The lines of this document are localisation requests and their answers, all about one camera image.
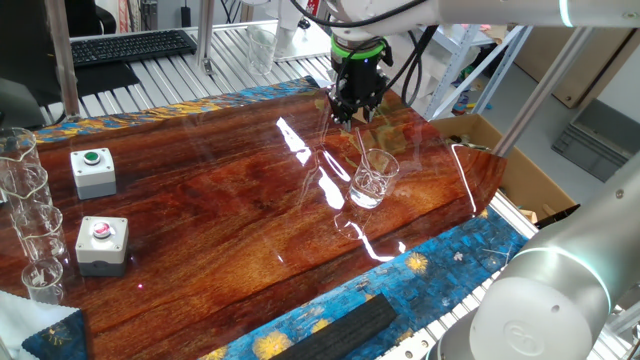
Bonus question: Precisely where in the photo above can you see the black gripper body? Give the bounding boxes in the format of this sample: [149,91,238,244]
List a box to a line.
[329,52,389,109]

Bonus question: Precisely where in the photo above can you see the clear glass stirring rod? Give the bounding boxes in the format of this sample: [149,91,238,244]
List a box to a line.
[353,127,377,196]

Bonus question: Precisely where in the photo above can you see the glass beaker with water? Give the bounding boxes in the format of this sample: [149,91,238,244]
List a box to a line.
[348,148,401,210]

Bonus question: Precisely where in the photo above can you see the medium empty glass beaker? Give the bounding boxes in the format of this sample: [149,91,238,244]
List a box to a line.
[10,203,69,264]

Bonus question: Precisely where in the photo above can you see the largest empty glass beaker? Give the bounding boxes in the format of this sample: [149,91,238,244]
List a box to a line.
[0,127,42,201]

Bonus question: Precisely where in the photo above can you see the smallest empty glass beaker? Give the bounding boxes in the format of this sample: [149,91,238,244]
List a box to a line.
[21,257,65,306]

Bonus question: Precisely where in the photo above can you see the white flat tray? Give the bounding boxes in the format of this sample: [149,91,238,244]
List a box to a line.
[272,19,335,64]

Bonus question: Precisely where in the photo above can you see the white metal shelf rack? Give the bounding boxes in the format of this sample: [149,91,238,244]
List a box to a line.
[424,27,531,121]

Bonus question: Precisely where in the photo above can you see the clear plastic measuring cup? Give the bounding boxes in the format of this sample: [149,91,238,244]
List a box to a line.
[246,28,279,77]

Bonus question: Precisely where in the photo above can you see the glossy wood print mat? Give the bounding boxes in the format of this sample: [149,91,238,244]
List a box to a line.
[0,84,507,360]

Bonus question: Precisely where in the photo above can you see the blue starry print cloth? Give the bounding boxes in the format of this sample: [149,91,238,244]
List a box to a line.
[0,74,531,360]

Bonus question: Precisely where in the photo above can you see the brown cardboard box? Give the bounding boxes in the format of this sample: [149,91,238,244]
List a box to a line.
[429,113,577,224]

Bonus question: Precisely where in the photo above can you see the tan wooden panel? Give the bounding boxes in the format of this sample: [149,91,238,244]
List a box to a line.
[514,24,640,109]

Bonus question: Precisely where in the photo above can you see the black foam block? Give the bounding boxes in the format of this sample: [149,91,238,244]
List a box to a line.
[269,293,399,360]

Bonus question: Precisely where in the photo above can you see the grey plastic crate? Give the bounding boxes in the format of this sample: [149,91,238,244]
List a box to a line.
[551,98,630,182]

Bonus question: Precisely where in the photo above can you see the black plastic crate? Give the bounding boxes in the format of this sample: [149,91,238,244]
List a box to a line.
[534,203,582,230]

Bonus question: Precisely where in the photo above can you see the grey socket strip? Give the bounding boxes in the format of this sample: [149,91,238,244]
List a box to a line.
[139,0,159,31]

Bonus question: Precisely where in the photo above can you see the black computer keyboard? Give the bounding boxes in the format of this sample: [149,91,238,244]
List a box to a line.
[69,28,198,69]

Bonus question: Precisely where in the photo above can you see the black mouse pad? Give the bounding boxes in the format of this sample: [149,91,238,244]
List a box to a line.
[74,59,142,99]

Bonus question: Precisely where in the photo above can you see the green push button box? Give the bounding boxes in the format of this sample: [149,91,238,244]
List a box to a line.
[69,147,118,201]

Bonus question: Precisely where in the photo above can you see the black office chair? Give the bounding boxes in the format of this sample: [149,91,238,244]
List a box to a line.
[64,0,117,36]

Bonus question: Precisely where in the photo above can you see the red push button box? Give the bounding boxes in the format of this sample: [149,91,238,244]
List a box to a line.
[74,215,130,278]

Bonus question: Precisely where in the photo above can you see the black computer monitor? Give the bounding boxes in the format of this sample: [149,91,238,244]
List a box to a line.
[0,0,64,130]

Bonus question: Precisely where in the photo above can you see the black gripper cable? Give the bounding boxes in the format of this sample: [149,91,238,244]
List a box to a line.
[379,24,441,109]

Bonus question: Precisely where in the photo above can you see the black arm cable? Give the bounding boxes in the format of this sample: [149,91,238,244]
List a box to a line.
[289,0,429,29]

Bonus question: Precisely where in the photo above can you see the aluminium frame post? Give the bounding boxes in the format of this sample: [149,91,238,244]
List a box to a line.
[43,0,82,122]
[195,0,216,75]

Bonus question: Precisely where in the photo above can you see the aluminium frame strut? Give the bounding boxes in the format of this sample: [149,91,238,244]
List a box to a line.
[492,24,601,157]

